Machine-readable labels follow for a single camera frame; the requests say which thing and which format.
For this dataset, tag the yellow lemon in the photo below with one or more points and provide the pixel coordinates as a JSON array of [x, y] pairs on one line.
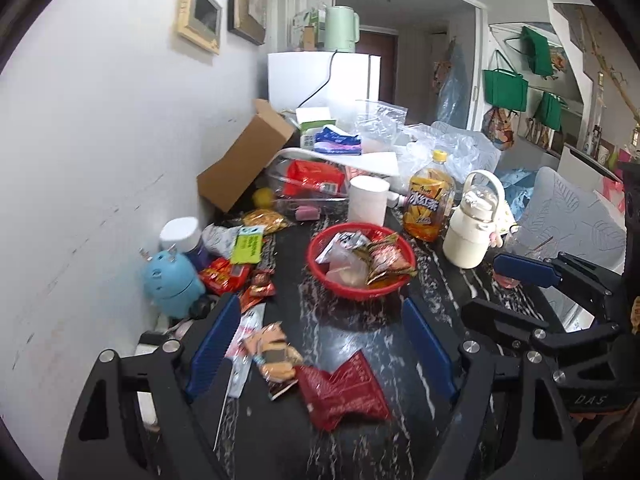
[[263, 198]]

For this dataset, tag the clear plastic container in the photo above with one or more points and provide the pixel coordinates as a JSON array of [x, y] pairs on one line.
[[310, 200]]

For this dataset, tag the large dark red snack packet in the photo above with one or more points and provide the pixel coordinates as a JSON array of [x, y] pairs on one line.
[[345, 390]]

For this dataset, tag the toilet paper roll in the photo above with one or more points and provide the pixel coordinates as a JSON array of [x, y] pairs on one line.
[[367, 202]]

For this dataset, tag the patterned tote bag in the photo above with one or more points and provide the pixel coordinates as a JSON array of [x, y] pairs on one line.
[[499, 130]]

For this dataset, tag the brown cartoon snack packet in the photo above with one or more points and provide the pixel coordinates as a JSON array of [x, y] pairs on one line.
[[272, 350]]

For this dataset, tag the grey cushioned chair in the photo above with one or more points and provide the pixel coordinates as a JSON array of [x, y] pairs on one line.
[[565, 215]]

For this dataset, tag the pink flower print packet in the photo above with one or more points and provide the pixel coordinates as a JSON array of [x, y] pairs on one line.
[[250, 325]]

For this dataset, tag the green electric kettle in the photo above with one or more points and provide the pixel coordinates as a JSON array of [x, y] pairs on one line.
[[342, 30]]

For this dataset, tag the white lid dark jar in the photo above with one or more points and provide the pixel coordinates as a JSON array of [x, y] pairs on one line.
[[182, 237]]

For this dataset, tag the orange yellow snack bag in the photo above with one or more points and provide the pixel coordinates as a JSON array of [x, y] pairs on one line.
[[265, 220]]

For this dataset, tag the white mini fridge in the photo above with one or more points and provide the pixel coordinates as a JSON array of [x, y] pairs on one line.
[[305, 80]]

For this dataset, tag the silver white snack packet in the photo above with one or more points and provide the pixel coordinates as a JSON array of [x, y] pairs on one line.
[[327, 252]]

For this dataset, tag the green white carton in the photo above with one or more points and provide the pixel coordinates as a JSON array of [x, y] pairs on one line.
[[315, 120]]

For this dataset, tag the large green tote bag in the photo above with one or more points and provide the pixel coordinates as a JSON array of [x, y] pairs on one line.
[[505, 90]]

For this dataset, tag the wall intercom panel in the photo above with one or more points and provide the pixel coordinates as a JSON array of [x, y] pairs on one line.
[[197, 17]]

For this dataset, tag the small pink block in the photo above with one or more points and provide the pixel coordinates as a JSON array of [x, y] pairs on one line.
[[306, 212]]

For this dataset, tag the blue pink tissue packet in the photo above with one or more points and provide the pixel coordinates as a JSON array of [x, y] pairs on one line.
[[337, 142]]

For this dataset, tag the blue hanging plastic bag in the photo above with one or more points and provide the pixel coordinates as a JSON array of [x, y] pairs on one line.
[[452, 85]]

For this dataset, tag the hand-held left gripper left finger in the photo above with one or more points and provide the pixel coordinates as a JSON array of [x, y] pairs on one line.
[[215, 345]]

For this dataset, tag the brown door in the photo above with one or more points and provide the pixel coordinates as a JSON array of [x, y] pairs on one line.
[[380, 65]]

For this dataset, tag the glossy red snack packet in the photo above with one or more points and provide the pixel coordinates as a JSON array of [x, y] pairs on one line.
[[225, 275]]

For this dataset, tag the red plastic basket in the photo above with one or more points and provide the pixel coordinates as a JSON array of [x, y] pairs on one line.
[[350, 292]]

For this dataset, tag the yellow smiley napkin pack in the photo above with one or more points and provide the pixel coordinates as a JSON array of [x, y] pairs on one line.
[[504, 217]]

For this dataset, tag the orange brown snack packet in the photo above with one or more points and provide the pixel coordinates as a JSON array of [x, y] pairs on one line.
[[255, 297]]

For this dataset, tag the large clear zip bag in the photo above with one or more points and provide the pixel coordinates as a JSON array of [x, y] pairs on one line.
[[382, 125]]

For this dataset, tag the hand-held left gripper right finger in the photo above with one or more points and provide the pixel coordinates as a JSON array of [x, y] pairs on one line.
[[430, 350]]

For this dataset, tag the white foam sheet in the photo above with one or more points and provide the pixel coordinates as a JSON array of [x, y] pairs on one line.
[[370, 160]]

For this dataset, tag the light green paper box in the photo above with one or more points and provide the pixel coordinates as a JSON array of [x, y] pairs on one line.
[[310, 30]]

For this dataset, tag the brown pink snack packet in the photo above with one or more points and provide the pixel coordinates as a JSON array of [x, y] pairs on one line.
[[390, 260]]

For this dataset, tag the black hand-shaped stand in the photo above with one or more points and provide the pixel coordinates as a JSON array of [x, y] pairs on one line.
[[202, 307]]

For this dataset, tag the dark framed picture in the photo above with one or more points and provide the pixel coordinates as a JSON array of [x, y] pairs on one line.
[[247, 0]]

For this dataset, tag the green label packet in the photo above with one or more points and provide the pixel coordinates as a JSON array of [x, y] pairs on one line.
[[247, 245]]

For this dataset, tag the iced tea bottle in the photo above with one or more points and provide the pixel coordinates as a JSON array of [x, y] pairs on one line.
[[427, 205]]

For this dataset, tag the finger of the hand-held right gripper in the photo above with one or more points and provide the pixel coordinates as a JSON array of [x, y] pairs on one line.
[[525, 270], [500, 320]]

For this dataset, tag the thin stirring stick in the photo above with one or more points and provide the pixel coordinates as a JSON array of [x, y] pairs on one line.
[[542, 242]]

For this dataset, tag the small clear zip bag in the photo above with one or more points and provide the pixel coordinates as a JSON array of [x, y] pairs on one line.
[[347, 267]]

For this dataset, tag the light blue plastic bag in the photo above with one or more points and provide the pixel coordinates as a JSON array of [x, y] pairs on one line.
[[517, 187]]

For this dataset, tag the red white label packet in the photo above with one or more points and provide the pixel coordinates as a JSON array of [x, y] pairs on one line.
[[312, 177]]

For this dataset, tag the light blue mini humidifier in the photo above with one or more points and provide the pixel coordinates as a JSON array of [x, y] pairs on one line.
[[170, 285]]

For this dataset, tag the small dark red snack packet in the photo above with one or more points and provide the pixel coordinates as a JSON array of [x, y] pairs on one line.
[[262, 277]]

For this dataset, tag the white cartoon snack packet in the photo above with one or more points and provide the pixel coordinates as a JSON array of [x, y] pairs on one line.
[[352, 240]]

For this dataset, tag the grey white foil packet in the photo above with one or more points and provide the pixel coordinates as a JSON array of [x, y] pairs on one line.
[[220, 240]]

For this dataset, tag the cardboard box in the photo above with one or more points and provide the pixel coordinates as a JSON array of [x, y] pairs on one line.
[[245, 160]]

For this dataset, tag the glass cartoon mug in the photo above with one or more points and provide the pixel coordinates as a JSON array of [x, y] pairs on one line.
[[522, 245]]

